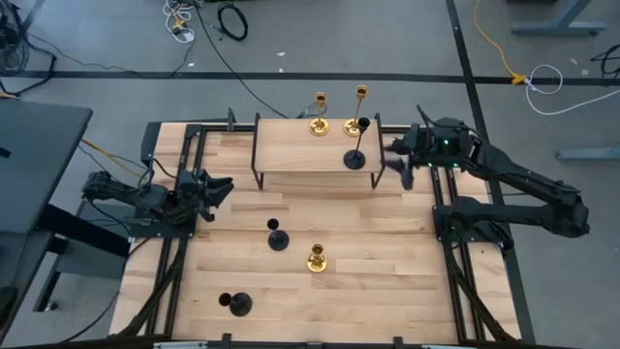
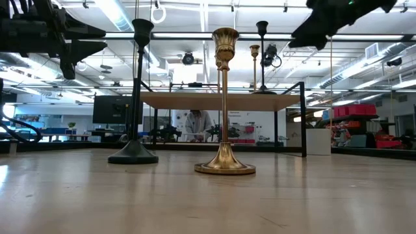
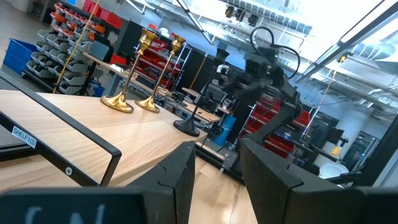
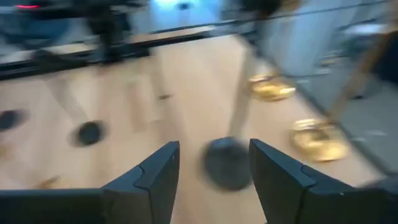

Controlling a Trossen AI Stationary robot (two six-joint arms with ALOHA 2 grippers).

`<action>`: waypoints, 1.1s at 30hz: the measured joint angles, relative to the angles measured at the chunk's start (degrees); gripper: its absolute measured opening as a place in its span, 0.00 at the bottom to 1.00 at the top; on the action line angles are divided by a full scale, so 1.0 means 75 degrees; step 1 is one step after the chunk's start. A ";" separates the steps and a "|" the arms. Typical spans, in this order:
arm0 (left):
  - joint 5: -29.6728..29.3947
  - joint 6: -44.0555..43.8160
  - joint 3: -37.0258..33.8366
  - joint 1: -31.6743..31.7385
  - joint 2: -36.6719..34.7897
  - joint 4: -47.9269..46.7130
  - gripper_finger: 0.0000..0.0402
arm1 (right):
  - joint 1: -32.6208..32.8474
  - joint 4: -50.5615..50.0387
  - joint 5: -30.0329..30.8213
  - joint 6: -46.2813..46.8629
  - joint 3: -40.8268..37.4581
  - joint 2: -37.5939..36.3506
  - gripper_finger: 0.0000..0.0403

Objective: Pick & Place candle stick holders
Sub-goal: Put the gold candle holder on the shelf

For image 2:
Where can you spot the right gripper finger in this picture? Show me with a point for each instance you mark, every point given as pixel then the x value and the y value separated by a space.
pixel 312 34

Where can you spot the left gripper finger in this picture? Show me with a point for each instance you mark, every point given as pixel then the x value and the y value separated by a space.
pixel 83 48
pixel 79 31

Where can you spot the tall black candlestick holder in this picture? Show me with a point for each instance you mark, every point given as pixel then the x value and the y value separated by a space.
pixel 262 27
pixel 133 154

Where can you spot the gold brass candlestick holder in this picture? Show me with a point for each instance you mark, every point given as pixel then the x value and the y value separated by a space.
pixel 254 50
pixel 225 162

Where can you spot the black background robot arm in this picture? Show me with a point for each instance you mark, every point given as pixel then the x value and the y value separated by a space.
pixel 167 132

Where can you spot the black monitor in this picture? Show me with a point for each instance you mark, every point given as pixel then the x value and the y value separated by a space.
pixel 113 110

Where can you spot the red storage bins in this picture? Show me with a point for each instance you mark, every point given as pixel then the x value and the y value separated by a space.
pixel 356 110

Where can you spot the white pot with green plant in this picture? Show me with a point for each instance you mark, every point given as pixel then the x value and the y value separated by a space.
pixel 318 143

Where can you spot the wooden shelf riser black legs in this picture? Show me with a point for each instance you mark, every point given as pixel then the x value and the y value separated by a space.
pixel 195 101

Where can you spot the person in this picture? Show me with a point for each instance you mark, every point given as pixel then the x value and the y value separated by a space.
pixel 198 123

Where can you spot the black aluminium table frame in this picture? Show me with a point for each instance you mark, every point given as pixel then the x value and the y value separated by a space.
pixel 65 147

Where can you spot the black overhead camera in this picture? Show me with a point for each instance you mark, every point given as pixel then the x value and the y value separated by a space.
pixel 188 59

